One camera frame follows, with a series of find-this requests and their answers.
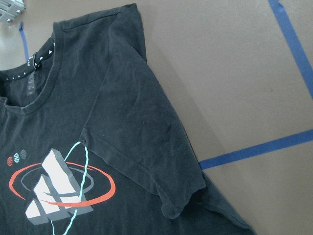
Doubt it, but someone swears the black graphic t-shirt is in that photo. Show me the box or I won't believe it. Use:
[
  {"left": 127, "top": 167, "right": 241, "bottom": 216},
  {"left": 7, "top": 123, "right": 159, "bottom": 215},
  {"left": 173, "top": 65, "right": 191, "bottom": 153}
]
[{"left": 0, "top": 4, "right": 254, "bottom": 235}]

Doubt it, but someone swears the aluminium frame post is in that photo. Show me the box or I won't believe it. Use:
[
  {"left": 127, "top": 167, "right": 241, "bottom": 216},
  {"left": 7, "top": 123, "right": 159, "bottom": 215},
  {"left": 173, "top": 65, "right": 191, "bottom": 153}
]
[{"left": 0, "top": 0, "right": 25, "bottom": 23}]

